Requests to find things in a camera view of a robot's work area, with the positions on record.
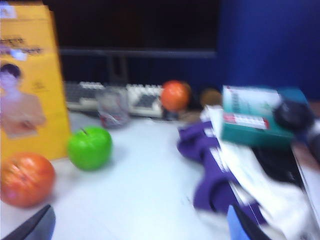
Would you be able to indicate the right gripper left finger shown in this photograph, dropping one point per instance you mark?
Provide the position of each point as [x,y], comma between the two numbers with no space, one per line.
[32,225]

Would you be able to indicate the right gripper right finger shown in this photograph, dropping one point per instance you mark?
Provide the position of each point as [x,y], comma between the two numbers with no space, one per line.
[241,225]

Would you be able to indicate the green apple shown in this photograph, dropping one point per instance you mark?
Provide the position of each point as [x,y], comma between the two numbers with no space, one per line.
[90,148]

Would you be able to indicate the yellow printed paper bag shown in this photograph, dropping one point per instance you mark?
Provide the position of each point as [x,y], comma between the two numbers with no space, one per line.
[30,75]

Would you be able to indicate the large orange fruit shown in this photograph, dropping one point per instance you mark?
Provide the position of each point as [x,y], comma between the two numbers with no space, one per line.
[25,180]

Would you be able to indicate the black flat laptop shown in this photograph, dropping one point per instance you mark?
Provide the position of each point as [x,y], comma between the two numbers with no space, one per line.
[277,167]

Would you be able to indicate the teal and white box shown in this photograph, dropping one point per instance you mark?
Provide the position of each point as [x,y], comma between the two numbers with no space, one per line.
[250,117]

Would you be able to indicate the black round puck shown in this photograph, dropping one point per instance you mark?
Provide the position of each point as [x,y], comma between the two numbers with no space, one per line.
[293,115]

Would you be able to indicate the brown kiwi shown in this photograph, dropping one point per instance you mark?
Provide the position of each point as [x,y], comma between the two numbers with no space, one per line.
[211,97]

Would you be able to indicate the clear plastic cup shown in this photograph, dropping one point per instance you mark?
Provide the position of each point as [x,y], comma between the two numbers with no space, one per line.
[112,110]

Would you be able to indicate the small orange fruit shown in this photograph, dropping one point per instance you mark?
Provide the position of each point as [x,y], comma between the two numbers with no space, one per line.
[175,95]

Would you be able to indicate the white keyboard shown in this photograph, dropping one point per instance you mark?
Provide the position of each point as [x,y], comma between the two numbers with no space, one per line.
[145,100]

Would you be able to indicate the blue office partition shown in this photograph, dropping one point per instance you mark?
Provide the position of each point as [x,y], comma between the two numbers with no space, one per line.
[267,45]

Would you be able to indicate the black computer monitor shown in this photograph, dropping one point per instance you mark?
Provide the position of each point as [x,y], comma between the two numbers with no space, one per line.
[137,25]

